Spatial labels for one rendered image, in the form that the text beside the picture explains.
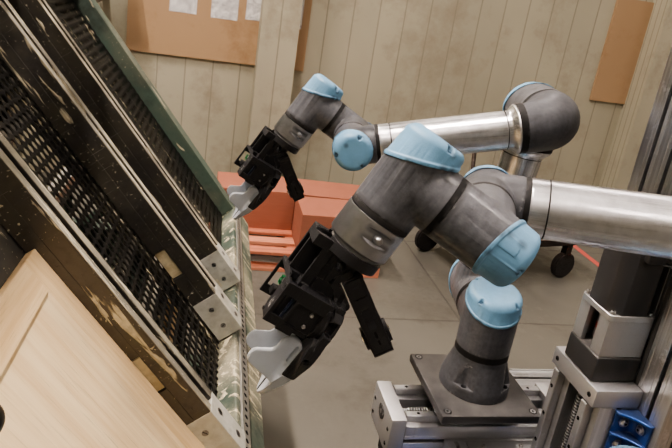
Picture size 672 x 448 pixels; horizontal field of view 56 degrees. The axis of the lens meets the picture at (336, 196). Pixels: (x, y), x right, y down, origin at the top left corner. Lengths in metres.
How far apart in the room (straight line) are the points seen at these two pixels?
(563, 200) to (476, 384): 0.68
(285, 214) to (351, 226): 3.74
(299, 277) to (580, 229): 0.34
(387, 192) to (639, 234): 0.31
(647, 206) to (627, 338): 0.40
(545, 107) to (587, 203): 0.47
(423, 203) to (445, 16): 5.03
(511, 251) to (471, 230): 0.05
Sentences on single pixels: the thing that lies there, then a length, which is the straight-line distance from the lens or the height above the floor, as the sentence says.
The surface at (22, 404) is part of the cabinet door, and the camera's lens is 0.93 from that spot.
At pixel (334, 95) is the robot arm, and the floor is 1.60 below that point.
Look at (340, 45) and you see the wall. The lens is 5.44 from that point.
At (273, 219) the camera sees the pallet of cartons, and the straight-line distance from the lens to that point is 4.42.
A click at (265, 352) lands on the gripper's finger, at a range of 0.74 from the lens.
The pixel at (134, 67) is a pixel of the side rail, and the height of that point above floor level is 1.42.
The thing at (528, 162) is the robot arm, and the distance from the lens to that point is 1.38.
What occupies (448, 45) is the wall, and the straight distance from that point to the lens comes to 5.70.
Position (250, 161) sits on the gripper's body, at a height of 1.45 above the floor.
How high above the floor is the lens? 1.82
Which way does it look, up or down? 18 degrees down
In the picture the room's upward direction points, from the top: 9 degrees clockwise
